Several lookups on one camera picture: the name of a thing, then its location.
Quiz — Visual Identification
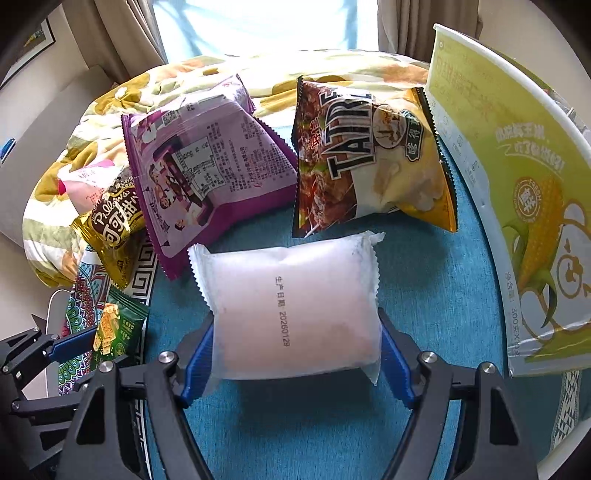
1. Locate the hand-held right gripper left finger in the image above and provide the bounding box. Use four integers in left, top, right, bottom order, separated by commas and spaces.
60, 320, 218, 480

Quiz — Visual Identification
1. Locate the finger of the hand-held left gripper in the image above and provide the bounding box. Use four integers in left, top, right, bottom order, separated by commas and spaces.
0, 325, 100, 370
9, 369, 100, 418

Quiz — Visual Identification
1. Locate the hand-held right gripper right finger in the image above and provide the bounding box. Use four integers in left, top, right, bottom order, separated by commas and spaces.
378, 308, 539, 480

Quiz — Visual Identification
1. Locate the small green snack packet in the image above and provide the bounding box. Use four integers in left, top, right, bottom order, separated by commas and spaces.
91, 286, 151, 370

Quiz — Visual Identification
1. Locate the pale pink snack packet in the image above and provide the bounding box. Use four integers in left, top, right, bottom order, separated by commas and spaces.
187, 231, 386, 386

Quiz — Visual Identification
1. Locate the gold brown snack bag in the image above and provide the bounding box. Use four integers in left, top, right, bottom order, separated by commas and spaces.
70, 173, 148, 291

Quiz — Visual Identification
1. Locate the pink white snack bag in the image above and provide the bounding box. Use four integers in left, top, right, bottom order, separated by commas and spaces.
56, 159, 132, 217

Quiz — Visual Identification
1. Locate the purple snack bag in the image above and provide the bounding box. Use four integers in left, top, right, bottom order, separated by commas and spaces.
121, 74, 298, 281

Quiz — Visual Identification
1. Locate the yellow brown chip bag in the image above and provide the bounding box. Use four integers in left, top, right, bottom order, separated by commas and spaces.
292, 76, 459, 238

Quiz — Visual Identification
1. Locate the green cardboard box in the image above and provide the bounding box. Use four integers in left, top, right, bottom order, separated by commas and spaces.
424, 23, 591, 379

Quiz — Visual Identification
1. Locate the blue patterned tray table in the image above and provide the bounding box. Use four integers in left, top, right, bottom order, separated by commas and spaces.
58, 115, 591, 480

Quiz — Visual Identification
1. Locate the grey bed headboard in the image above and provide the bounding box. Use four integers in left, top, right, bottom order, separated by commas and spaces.
0, 65, 116, 245

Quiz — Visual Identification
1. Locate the framed house picture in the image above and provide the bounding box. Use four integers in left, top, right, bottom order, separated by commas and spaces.
0, 21, 56, 88

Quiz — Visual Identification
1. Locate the floral striped blanket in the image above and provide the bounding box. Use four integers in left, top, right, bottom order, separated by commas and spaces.
23, 51, 432, 289

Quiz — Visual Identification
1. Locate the brown curtain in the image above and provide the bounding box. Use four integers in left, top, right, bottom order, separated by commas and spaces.
62, 0, 169, 86
376, 0, 485, 63

